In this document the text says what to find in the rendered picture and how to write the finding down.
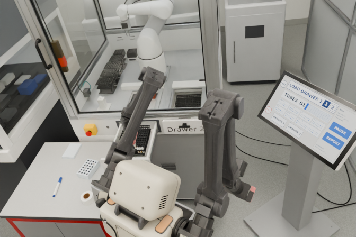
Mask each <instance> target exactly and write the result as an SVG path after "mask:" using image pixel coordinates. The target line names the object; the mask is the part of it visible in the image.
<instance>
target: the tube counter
mask: <svg viewBox="0 0 356 237"><path fill-rule="evenodd" d="M298 106H299V107H300V108H302V109H304V110H305V111H307V112H308V113H310V114H312V115H314V116H315V117H317V118H319V119H321V120H322V121H324V122H326V123H328V122H329V120H330V119H331V117H332V115H330V114H328V113H326V112H324V111H323V110H321V109H319V108H318V107H316V106H314V105H312V104H310V103H309V102H307V101H305V100H303V99H301V101H300V102H299V104H298Z"/></svg>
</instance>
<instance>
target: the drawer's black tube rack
mask: <svg viewBox="0 0 356 237"><path fill-rule="evenodd" d="M142 126H143V127H142ZM123 132H124V129H123V130H122V133H121V136H123V135H122V134H124V133H123ZM150 132H151V129H150V125H141V126H140V128H139V130H138V134H137V138H136V143H135V144H136V148H137V147H143V148H144V153H143V152H142V153H138V151H135V154H134V155H143V156H144V155H145V152H146V148H147V144H148V140H149V136H150ZM121 136H120V139H121ZM120 139H119V140H120Z"/></svg>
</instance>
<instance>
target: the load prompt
mask: <svg viewBox="0 0 356 237"><path fill-rule="evenodd" d="M286 88H287V89H289V90H291V91H292V92H294V93H296V94H298V95H300V96H301V97H303V98H305V99H307V100H309V101H311V102H312V103H314V104H316V105H318V106H320V107H322V108H323V109H325V110H327V111H329V112H331V113H333V114H334V113H335V111H336V110H337V108H338V107H339V104H337V103H335V102H333V101H331V100H329V99H327V98H325V97H323V96H322V95H320V94H318V93H316V92H314V91H312V90H310V89H308V88H306V87H304V86H302V85H300V84H298V83H296V82H294V81H292V80H291V81H290V82H289V84H288V86H287V87H286Z"/></svg>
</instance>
